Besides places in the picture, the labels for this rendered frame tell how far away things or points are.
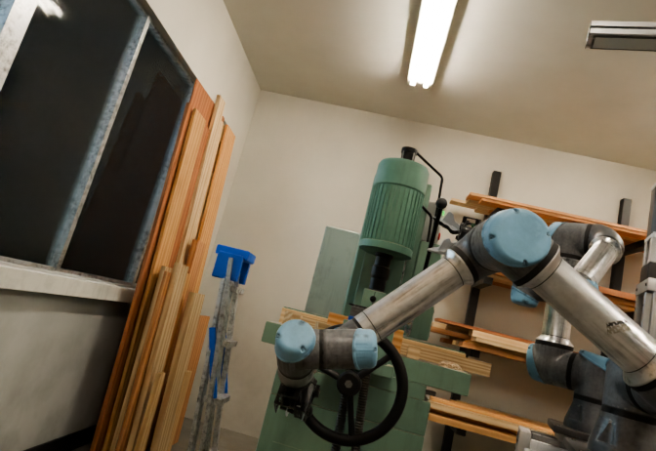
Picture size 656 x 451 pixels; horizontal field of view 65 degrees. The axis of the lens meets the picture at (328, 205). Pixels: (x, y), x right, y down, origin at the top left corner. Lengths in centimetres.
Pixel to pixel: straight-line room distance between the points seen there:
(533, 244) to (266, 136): 355
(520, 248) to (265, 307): 323
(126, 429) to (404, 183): 191
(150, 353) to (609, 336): 227
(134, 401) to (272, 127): 249
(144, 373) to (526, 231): 225
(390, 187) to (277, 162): 271
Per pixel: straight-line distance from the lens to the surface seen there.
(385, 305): 113
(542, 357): 184
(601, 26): 189
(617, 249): 180
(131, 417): 292
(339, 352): 99
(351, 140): 432
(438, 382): 152
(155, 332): 288
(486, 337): 366
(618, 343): 114
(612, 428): 131
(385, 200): 166
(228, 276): 238
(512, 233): 104
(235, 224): 424
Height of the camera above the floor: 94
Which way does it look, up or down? 12 degrees up
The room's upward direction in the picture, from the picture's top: 14 degrees clockwise
